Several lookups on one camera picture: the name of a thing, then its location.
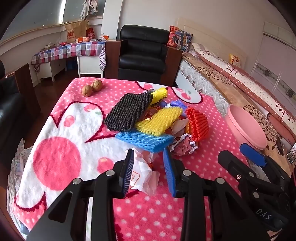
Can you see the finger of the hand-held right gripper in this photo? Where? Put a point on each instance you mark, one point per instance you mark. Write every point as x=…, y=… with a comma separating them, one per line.
x=253, y=154
x=233, y=165

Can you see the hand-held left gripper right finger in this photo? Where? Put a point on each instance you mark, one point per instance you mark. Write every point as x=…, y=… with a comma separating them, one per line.
x=170, y=172

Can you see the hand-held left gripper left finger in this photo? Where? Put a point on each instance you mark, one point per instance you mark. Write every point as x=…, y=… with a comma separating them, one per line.
x=128, y=172

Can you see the white plastic wrapper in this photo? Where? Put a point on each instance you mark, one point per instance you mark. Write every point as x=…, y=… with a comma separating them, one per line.
x=141, y=172

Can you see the paper ball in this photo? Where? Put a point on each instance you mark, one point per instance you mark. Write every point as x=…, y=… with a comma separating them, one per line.
x=185, y=146

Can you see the pink plastic bin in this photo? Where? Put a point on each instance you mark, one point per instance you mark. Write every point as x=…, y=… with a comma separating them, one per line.
x=245, y=125

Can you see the blue foam net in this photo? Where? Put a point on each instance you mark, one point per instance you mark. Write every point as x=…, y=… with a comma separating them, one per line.
x=145, y=140

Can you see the yellow foam net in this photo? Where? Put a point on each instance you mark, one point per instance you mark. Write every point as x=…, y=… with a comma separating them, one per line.
x=159, y=93
x=159, y=120

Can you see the red foam net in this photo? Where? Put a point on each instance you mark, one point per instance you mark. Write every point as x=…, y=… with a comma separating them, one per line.
x=197, y=122

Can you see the black foam net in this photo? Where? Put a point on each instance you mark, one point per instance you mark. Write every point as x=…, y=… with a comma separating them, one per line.
x=126, y=111

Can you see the red snack wrapper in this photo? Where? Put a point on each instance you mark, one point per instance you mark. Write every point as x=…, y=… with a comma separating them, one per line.
x=151, y=113

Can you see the purple foam net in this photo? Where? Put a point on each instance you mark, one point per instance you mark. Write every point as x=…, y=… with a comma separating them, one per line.
x=178, y=104

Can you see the pink polka dot blanket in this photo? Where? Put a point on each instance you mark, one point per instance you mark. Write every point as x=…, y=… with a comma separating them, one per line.
x=138, y=220

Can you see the white and pink floral quilt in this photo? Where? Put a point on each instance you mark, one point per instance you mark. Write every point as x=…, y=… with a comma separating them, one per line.
x=242, y=76

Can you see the brown leaf print bedspread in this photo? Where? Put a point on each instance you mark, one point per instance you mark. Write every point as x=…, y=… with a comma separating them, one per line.
x=222, y=81

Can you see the brown walnut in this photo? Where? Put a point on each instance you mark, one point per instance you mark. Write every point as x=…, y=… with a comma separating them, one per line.
x=87, y=90
x=97, y=85

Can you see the white bed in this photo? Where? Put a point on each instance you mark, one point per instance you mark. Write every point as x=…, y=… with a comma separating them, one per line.
x=201, y=76

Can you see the yellow pillow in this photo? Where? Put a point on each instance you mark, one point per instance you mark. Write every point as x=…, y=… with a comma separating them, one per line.
x=235, y=60

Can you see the white wardrobe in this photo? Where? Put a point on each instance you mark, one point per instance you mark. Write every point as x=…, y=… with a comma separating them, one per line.
x=275, y=58

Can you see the white printed table cover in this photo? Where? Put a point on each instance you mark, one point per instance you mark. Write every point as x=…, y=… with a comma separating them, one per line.
x=18, y=162

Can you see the black leather armchair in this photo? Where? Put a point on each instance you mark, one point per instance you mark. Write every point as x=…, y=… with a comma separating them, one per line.
x=141, y=51

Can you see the white desk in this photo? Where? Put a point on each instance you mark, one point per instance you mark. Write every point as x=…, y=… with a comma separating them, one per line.
x=52, y=68

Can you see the black leather sofa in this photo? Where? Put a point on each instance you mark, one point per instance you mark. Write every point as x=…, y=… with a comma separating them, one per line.
x=11, y=111

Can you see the colourful printed cushion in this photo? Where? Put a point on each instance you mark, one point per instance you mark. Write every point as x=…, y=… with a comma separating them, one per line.
x=179, y=38

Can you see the checkered tablecloth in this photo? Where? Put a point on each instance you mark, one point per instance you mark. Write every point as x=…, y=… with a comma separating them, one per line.
x=69, y=49

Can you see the orange and white box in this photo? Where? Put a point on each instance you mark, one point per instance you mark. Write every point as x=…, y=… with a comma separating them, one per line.
x=104, y=37

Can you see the red bag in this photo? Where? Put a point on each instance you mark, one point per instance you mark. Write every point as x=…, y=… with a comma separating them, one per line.
x=90, y=33

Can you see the brown paper bag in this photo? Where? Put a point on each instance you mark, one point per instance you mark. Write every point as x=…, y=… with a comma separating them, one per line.
x=77, y=31

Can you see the white hanging cloth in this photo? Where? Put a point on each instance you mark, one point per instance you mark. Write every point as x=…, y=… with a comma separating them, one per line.
x=83, y=12

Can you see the pale pink hanging garment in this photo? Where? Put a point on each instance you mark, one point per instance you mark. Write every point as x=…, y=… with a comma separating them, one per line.
x=92, y=5

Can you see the large window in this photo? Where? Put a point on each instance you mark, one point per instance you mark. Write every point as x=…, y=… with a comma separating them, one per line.
x=46, y=14

